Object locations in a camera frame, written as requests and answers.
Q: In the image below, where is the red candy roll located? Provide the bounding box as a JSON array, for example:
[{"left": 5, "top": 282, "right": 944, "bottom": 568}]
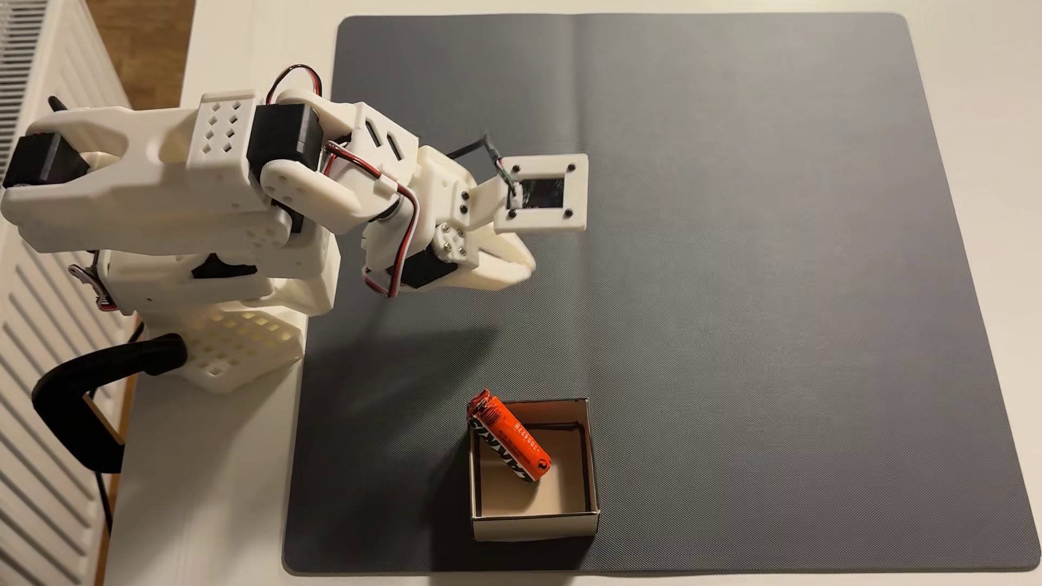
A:
[{"left": 466, "top": 389, "right": 553, "bottom": 483}]

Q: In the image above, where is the open cardboard box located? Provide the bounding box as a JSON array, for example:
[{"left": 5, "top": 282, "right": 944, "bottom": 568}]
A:
[{"left": 468, "top": 397, "right": 602, "bottom": 543}]

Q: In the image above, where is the grey textured mat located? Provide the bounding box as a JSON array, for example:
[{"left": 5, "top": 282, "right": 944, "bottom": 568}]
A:
[{"left": 282, "top": 11, "right": 1041, "bottom": 576}]

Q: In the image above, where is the black table clamp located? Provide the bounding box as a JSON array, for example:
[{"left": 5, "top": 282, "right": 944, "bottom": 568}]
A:
[{"left": 31, "top": 332, "right": 188, "bottom": 475}]

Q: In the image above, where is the white radiator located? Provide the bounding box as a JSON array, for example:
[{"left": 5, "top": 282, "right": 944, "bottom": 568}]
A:
[{"left": 0, "top": 0, "right": 139, "bottom": 586}]

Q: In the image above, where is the red black servo cable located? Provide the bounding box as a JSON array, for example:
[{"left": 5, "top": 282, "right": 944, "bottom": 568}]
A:
[
  {"left": 265, "top": 63, "right": 324, "bottom": 105},
  {"left": 324, "top": 140, "right": 420, "bottom": 299}
]

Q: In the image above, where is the black camera cable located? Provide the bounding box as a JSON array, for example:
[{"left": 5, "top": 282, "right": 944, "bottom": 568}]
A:
[{"left": 446, "top": 134, "right": 518, "bottom": 192}]

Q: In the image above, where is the white square camera mount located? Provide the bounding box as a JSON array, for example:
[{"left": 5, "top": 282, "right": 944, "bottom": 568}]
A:
[{"left": 468, "top": 153, "right": 589, "bottom": 237}]

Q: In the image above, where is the thin black power cable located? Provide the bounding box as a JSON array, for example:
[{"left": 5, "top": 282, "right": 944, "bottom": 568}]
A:
[{"left": 85, "top": 321, "right": 148, "bottom": 534}]

